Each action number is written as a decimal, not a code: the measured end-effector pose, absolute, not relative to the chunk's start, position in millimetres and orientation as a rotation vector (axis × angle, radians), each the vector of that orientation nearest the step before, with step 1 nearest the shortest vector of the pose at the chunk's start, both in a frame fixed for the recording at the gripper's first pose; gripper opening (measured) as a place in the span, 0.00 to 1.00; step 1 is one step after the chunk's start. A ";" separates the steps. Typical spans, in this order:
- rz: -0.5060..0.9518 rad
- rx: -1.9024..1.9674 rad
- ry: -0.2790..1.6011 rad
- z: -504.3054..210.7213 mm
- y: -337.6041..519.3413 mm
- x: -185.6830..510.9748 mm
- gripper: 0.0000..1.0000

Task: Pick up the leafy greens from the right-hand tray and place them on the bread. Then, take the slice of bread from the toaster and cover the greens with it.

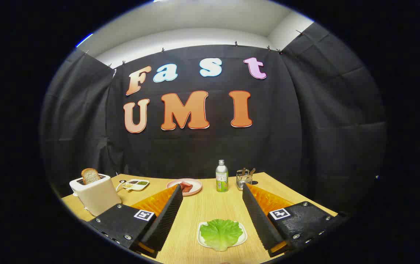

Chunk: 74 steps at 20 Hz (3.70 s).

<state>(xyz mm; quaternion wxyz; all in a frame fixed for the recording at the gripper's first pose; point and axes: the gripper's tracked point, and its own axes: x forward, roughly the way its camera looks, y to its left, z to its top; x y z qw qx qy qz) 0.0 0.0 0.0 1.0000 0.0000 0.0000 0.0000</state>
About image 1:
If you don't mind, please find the pink plate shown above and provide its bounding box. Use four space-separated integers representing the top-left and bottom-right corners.
166 178 202 197

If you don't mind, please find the wire utensil holder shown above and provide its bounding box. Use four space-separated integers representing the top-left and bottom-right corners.
236 169 253 191

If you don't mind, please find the green drink bottle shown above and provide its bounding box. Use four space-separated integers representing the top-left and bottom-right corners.
216 159 229 193

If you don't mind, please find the black backdrop cloth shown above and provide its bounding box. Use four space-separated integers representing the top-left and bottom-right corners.
40 23 387 213

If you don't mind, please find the white toaster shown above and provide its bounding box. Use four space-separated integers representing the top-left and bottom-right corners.
69 174 122 217

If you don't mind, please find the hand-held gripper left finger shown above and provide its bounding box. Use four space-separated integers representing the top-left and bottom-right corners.
87 183 184 259

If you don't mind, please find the green lettuce leaf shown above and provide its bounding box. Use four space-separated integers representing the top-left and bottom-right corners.
200 219 244 252

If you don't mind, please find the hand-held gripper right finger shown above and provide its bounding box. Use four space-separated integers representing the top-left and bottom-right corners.
242 183 348 258

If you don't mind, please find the white divided condiment dish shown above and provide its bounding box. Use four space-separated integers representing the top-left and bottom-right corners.
122 179 150 191

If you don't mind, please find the small white square plate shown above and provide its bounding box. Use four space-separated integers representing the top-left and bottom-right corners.
197 221 248 248

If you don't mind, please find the toasted bread slice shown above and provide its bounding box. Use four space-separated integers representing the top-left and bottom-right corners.
81 168 101 185

